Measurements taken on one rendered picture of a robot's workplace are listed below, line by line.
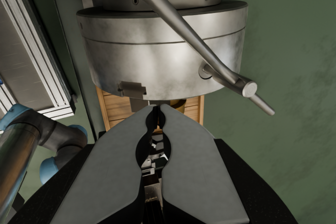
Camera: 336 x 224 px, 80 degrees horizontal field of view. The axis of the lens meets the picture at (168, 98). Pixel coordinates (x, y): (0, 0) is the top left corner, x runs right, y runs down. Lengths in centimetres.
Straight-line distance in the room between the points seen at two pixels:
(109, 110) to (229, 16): 51
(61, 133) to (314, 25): 218
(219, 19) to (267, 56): 178
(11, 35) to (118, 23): 114
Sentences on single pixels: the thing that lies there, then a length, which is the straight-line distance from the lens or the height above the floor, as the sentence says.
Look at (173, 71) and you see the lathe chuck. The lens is 29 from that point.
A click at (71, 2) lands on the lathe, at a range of 97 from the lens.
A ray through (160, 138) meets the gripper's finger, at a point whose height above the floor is 107.
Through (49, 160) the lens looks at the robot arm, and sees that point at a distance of 58.
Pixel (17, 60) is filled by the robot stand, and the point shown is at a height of 21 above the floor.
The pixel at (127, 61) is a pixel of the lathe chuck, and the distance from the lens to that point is 30.
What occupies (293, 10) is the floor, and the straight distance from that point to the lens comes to 212.
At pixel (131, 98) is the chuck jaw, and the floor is 119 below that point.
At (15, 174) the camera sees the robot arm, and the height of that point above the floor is 118.
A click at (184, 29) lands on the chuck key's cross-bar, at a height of 134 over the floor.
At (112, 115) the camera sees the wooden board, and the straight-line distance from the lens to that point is 72.
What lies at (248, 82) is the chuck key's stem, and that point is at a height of 132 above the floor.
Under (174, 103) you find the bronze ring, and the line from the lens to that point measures 47.
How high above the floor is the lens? 150
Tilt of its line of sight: 58 degrees down
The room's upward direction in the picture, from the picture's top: 150 degrees clockwise
